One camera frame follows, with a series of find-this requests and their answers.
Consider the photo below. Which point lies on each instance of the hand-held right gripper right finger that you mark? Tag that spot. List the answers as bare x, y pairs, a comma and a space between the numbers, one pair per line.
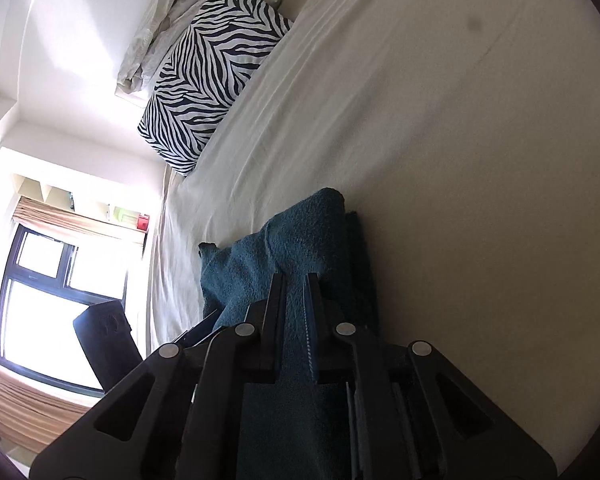
313, 340

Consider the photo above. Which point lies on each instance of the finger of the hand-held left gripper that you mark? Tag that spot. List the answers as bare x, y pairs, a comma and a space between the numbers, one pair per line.
200, 331

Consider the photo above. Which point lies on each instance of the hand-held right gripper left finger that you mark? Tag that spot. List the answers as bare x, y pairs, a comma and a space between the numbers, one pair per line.
275, 320

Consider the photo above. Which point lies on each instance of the teal blue towel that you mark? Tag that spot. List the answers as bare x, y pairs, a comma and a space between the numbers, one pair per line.
290, 240

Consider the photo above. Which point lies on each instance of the black chair back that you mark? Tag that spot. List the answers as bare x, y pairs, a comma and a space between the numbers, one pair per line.
107, 345

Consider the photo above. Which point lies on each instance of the red box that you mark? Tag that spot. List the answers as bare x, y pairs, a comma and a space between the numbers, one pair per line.
144, 222

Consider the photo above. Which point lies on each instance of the green box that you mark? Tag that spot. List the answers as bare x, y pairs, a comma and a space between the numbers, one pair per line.
125, 216

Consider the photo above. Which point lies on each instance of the black framed window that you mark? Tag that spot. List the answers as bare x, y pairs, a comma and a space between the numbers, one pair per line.
40, 320

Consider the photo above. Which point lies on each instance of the beige curtain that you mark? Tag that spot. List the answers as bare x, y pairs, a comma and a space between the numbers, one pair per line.
35, 405

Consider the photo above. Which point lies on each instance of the bed with cream sheet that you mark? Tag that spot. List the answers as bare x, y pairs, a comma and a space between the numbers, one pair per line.
430, 160

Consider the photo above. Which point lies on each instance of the zebra print pillow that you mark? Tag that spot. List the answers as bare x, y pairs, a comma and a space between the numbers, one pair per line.
205, 85

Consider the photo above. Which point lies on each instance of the crumpled white duvet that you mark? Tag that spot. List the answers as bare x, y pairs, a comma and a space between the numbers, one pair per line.
150, 45

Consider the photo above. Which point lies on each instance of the white wall shelf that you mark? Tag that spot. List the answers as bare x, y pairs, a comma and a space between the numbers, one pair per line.
45, 190

